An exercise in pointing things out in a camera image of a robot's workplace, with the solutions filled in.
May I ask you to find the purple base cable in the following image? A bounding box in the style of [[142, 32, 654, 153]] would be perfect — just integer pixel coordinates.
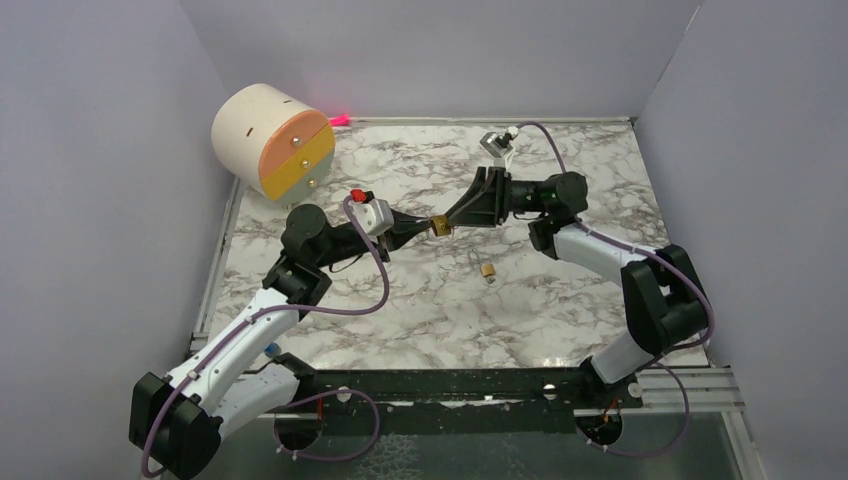
[[274, 386, 384, 463], [574, 364, 690, 458]]

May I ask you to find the small brass padlock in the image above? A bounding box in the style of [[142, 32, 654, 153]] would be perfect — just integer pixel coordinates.
[[467, 249, 496, 284]]

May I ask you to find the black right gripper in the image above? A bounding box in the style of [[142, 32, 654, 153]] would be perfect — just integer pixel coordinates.
[[442, 167, 549, 229]]

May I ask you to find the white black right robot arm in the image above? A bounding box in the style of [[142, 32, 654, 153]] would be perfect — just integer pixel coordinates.
[[446, 167, 715, 407]]

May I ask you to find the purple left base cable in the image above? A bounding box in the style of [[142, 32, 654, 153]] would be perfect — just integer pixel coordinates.
[[274, 386, 384, 463]]

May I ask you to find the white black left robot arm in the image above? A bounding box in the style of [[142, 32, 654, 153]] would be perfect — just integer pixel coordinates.
[[129, 195, 431, 479]]

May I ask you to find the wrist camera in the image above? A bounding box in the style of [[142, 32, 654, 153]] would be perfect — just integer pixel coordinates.
[[479, 126, 519, 168], [350, 189, 395, 237]]

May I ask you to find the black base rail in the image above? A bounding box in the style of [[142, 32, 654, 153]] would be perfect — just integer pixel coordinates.
[[182, 354, 644, 439]]

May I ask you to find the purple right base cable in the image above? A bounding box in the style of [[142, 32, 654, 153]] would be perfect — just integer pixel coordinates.
[[574, 364, 690, 458]]

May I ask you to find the pink marker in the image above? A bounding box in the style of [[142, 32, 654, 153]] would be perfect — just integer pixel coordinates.
[[329, 115, 351, 127]]

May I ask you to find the round cream drawer box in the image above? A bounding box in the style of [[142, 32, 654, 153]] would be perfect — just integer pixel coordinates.
[[211, 83, 336, 207]]

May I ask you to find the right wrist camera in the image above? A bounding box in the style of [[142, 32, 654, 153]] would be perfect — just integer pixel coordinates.
[[479, 126, 519, 168]]

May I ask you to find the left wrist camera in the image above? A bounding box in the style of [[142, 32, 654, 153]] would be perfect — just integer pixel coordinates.
[[350, 189, 395, 237]]

